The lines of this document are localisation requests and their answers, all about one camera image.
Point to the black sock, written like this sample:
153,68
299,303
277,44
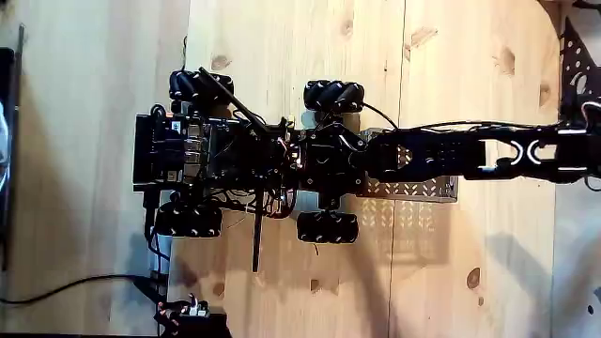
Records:
575,101

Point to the black mecanum wheel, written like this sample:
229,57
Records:
328,227
328,96
188,84
188,220

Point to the black antenna rod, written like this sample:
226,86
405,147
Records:
225,94
256,244

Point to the dark screen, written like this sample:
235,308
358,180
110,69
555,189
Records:
5,70

